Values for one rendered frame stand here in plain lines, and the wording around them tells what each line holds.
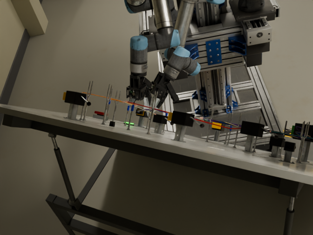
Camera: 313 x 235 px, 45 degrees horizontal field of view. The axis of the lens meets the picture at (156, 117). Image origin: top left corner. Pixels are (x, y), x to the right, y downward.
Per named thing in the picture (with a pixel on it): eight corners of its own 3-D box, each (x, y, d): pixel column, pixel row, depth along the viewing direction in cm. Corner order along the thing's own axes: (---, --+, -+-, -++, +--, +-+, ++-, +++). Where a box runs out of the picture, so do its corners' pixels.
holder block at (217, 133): (224, 142, 191) (228, 123, 191) (218, 142, 180) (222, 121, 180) (216, 141, 193) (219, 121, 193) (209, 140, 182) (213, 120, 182)
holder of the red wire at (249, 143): (271, 157, 130) (277, 126, 130) (236, 149, 138) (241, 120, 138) (276, 157, 134) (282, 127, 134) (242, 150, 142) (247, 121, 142)
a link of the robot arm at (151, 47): (157, 47, 180) (157, 53, 170) (134, 52, 181) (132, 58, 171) (154, 31, 177) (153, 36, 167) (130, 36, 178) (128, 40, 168)
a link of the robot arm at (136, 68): (134, 59, 172) (151, 61, 169) (134, 69, 174) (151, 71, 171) (126, 63, 165) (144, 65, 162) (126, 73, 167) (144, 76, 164)
